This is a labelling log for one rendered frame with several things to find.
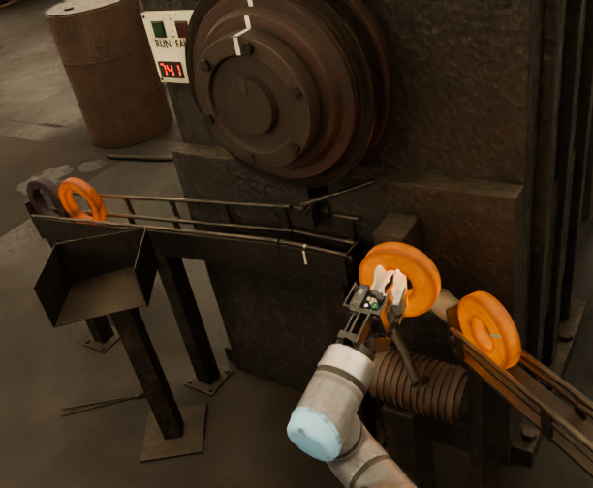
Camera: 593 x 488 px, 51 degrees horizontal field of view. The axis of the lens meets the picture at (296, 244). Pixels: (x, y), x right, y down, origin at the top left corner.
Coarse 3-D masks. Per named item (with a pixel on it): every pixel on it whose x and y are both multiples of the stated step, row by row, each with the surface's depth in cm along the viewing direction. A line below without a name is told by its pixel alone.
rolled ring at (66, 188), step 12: (72, 180) 199; (60, 192) 205; (72, 192) 207; (84, 192) 197; (96, 192) 199; (72, 204) 209; (96, 204) 199; (72, 216) 210; (84, 216) 209; (96, 216) 202
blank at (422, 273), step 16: (368, 256) 116; (384, 256) 114; (400, 256) 112; (416, 256) 112; (368, 272) 118; (400, 272) 114; (416, 272) 112; (432, 272) 112; (416, 288) 114; (432, 288) 112; (416, 304) 117; (432, 304) 115
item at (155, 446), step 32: (64, 256) 175; (96, 256) 176; (128, 256) 176; (64, 288) 174; (96, 288) 174; (128, 288) 170; (64, 320) 165; (128, 320) 173; (128, 352) 179; (160, 384) 187; (160, 416) 195; (192, 416) 207; (160, 448) 198; (192, 448) 196
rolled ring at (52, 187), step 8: (40, 176) 212; (32, 184) 211; (40, 184) 209; (48, 184) 208; (32, 192) 215; (48, 192) 208; (56, 192) 208; (32, 200) 218; (40, 200) 219; (56, 200) 209; (40, 208) 219; (48, 208) 221; (64, 208) 210; (64, 216) 212
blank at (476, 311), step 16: (464, 304) 121; (480, 304) 115; (496, 304) 114; (464, 320) 123; (480, 320) 122; (496, 320) 112; (512, 320) 112; (480, 336) 122; (496, 336) 113; (512, 336) 112; (496, 352) 116; (512, 352) 112
